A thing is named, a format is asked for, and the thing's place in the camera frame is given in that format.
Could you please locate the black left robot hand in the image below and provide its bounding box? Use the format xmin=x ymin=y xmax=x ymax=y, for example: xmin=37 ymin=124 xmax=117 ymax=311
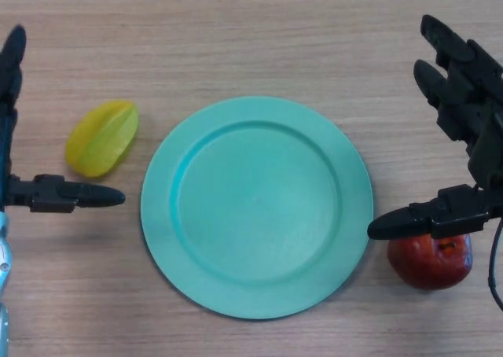
xmin=0 ymin=24 xmax=127 ymax=213

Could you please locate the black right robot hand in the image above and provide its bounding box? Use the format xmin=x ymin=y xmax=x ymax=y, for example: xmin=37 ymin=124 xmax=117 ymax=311
xmin=367 ymin=13 xmax=503 ymax=241

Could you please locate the yellow starfruit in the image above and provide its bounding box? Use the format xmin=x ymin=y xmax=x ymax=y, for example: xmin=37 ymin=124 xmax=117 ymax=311
xmin=64 ymin=100 xmax=139 ymax=179

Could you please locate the green round plate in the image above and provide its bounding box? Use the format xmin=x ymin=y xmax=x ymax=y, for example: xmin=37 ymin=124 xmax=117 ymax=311
xmin=140 ymin=96 xmax=373 ymax=321

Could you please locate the red apple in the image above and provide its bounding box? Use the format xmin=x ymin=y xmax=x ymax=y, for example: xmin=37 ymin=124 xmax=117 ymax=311
xmin=387 ymin=233 xmax=474 ymax=291

